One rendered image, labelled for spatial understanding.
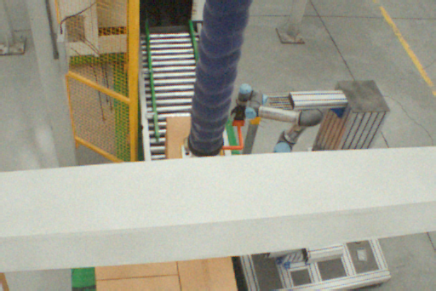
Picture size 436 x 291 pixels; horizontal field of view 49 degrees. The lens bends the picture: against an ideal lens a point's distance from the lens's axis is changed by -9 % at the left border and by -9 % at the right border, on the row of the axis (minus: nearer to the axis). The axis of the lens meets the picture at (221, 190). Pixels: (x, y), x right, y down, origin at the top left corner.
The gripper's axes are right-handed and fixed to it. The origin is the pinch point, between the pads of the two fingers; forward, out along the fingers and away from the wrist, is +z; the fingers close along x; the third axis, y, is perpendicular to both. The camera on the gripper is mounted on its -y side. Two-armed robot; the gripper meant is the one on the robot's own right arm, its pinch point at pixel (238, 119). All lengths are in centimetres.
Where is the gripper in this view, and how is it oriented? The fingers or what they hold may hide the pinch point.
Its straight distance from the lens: 362.7
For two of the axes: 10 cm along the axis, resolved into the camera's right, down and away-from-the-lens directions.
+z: -1.2, 5.6, 8.2
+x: 9.9, -0.1, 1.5
